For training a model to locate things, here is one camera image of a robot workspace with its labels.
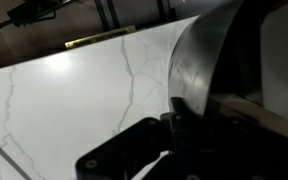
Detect black power adapter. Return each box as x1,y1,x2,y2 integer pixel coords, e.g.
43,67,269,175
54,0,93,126
6,0,69,29

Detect long brass drawer handle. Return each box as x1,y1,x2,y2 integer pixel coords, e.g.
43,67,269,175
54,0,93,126
64,24,137,50

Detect metal robot stand frame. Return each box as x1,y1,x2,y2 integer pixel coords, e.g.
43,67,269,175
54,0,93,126
93,0,185,33

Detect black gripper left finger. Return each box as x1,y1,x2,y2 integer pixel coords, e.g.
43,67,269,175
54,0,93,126
75,96,212,180

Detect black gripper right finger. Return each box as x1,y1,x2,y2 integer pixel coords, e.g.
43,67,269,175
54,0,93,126
202,111,288,180

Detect silver metal cutlery holder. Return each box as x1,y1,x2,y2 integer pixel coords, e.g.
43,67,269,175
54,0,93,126
168,0,266,118

